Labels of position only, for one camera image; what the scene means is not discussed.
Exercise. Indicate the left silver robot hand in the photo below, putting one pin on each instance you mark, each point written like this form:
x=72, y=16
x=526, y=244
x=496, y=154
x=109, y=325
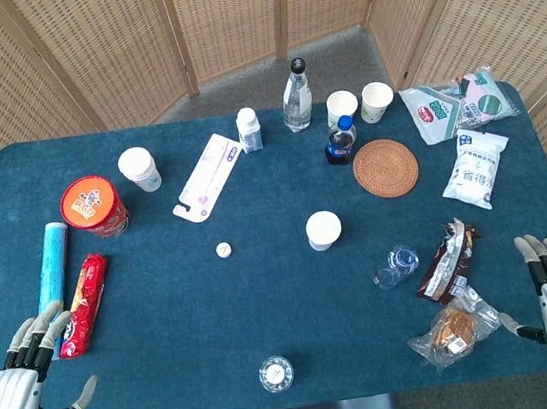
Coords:
x=10, y=405

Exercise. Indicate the small clear plastic bottle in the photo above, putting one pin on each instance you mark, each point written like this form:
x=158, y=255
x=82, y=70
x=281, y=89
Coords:
x=396, y=266

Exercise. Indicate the red round snack tub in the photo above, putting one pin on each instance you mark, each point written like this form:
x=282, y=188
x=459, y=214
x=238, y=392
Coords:
x=91, y=204

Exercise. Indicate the white bottle cap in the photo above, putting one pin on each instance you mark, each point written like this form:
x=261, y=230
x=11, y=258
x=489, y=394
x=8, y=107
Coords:
x=224, y=249

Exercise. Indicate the clear plastic water bottle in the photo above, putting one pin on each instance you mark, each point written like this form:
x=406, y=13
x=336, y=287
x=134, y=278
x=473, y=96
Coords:
x=275, y=373

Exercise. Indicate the single white paper cup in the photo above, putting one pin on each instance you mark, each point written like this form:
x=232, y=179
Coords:
x=323, y=228

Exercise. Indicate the Pepsi cola bottle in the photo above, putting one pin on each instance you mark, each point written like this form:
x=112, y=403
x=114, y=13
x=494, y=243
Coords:
x=340, y=147

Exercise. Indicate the tall clear black-capped bottle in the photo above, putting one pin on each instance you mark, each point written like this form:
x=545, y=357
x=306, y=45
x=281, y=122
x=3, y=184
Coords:
x=297, y=103

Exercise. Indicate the white milk drink bottle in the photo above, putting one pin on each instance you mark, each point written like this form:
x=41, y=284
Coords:
x=249, y=132

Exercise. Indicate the clear bag of biscuits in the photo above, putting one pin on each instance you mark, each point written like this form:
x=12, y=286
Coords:
x=454, y=332

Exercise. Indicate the red biscuit pack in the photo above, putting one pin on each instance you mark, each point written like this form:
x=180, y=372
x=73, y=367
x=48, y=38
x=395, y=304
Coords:
x=87, y=299

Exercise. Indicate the brown snack wrapper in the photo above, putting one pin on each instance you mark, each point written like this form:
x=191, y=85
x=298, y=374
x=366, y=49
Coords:
x=447, y=262

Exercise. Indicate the light blue tube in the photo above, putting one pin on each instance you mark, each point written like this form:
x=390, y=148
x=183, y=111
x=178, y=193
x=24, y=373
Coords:
x=54, y=268

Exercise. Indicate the white salt bag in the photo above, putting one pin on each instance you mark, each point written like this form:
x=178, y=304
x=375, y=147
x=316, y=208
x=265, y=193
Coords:
x=476, y=170

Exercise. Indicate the blue tablecloth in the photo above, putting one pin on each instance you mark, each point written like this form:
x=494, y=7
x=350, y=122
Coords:
x=192, y=316

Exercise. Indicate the pink and green sponge pack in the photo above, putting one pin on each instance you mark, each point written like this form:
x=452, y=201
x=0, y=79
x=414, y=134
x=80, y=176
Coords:
x=489, y=100

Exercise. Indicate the round woven rattan coaster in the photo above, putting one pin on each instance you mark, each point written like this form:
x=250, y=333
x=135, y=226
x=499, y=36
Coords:
x=386, y=168

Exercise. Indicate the green and white snack bag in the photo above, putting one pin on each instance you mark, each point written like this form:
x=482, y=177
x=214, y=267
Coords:
x=433, y=115

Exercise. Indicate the stack of paper cups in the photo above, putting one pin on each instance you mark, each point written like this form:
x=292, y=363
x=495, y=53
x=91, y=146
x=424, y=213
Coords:
x=137, y=167

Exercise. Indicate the toothbrush in white package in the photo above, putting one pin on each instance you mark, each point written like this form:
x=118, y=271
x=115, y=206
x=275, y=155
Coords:
x=209, y=175

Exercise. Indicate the bamboo folding screen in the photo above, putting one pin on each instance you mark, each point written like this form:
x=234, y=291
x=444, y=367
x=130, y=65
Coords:
x=105, y=35

